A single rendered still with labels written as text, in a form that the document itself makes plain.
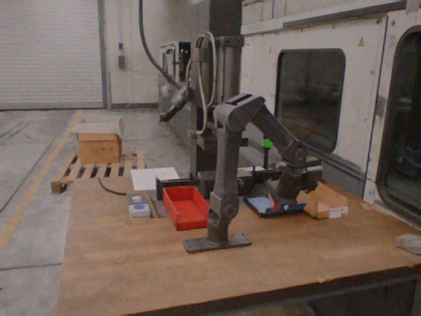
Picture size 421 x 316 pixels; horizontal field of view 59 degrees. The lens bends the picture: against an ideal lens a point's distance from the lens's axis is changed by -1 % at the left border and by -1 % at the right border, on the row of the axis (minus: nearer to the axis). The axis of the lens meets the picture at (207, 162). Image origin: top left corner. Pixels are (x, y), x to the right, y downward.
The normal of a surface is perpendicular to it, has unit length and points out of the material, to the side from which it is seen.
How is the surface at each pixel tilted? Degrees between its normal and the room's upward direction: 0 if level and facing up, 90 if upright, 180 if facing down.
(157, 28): 90
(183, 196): 90
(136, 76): 90
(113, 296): 0
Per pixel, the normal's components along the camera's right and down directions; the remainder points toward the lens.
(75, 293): 0.02, -0.96
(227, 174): 0.36, 0.26
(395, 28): -0.97, 0.04
